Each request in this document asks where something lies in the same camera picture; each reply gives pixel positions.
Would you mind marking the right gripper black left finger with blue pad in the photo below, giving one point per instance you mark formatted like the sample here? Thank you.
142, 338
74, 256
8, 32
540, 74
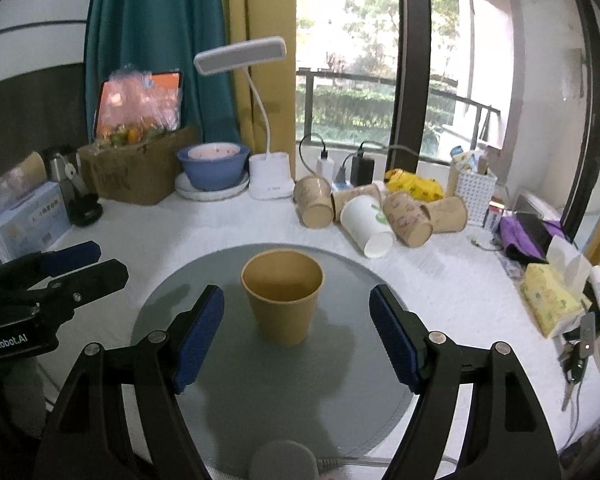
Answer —
117, 416

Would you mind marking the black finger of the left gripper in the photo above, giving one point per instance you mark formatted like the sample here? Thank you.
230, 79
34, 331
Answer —
80, 284

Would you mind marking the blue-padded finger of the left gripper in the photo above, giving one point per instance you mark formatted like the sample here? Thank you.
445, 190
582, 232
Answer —
39, 265

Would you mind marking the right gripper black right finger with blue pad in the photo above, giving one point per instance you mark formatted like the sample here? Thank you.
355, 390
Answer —
507, 435

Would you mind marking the steel thermos cup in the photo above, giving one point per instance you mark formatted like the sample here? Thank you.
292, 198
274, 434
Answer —
56, 158

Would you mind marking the brown printed paper cup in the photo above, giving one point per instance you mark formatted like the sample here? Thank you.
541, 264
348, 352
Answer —
408, 219

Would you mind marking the white paper cup green print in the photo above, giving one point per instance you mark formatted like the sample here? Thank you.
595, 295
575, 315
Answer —
363, 219

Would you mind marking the brown paper cup behind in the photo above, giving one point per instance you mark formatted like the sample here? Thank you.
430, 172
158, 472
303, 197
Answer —
340, 198

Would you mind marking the light blue tissue box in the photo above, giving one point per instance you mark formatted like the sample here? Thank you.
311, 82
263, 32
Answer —
35, 223

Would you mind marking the black round stand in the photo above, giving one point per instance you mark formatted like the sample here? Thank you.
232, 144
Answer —
85, 210

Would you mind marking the keys with car fob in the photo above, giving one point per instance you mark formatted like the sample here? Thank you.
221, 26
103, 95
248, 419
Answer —
575, 364

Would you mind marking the cardboard box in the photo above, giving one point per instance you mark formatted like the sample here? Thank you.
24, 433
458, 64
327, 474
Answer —
140, 174

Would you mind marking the white plate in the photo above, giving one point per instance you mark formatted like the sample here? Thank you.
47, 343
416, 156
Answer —
186, 190

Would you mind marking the yellow tissue pack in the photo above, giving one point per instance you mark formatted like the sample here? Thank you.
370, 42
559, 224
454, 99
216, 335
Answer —
554, 290

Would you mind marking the blue bowl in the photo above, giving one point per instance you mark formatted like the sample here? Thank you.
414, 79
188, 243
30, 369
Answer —
214, 166

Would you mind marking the bag of oranges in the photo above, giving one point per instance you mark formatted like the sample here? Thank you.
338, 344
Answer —
137, 106

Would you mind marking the grey round foam object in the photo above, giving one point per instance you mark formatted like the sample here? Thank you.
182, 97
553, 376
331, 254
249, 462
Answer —
283, 460

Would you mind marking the purple cloth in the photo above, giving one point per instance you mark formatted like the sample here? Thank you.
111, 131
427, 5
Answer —
526, 237

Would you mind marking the round grey glass turntable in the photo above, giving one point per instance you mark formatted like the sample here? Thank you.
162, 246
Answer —
335, 393

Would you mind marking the white perforated basket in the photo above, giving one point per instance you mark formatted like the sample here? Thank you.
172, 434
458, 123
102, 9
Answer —
476, 191

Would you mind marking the yellow plush toy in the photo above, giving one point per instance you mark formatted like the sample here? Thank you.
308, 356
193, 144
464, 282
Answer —
425, 190

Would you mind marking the teal curtain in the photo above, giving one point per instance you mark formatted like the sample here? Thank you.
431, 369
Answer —
159, 36

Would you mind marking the white charger plug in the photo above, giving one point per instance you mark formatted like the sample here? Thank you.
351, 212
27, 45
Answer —
325, 168

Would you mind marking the black power adapter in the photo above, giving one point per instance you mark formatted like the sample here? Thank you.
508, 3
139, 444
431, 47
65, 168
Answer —
362, 170

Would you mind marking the yellow curtain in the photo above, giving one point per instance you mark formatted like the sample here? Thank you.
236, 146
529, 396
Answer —
262, 37

